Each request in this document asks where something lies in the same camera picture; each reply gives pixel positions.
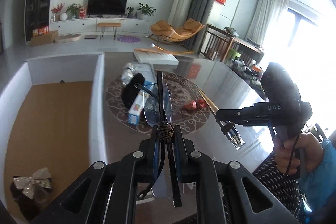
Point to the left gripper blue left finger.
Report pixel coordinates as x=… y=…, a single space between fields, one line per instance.
x=147 y=167

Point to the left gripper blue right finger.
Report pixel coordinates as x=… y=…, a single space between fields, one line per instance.
x=182 y=149

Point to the red candy wrapper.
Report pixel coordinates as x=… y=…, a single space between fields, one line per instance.
x=194 y=105

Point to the blue white medicine box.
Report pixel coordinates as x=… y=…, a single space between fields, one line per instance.
x=138 y=104

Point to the person's right hand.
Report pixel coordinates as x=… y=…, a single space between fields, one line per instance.
x=304 y=150

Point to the wooden side table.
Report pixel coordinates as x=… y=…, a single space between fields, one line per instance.
x=249 y=53

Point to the wooden chair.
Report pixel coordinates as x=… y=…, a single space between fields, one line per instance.
x=215 y=43

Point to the clear plastic phone case pack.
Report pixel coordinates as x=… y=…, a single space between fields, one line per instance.
x=147 y=72

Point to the silver foil package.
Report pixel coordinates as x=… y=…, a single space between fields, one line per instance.
x=129 y=71

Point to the white flat box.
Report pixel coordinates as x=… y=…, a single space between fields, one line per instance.
x=155 y=58

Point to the white sheer curtain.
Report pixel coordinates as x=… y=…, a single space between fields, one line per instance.
x=267 y=11

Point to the white storage box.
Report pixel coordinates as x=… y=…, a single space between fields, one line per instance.
x=51 y=117

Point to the orange rocking lounge chair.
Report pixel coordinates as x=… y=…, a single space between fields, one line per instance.
x=165 y=33

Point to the purple round mat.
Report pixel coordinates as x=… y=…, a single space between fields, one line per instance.
x=128 y=39

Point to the white standing air conditioner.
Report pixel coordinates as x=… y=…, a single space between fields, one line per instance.
x=179 y=12

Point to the small wooden bench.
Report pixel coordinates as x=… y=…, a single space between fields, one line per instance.
x=104 y=25

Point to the green potted plant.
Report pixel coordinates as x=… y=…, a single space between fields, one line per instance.
x=146 y=11

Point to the white tv cabinet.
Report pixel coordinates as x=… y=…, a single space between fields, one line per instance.
x=88 y=26

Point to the cardboard box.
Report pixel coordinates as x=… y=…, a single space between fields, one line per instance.
x=47 y=38

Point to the black television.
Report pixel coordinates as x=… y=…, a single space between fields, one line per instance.
x=106 y=7

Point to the red flower vase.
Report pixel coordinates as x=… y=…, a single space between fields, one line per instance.
x=58 y=13

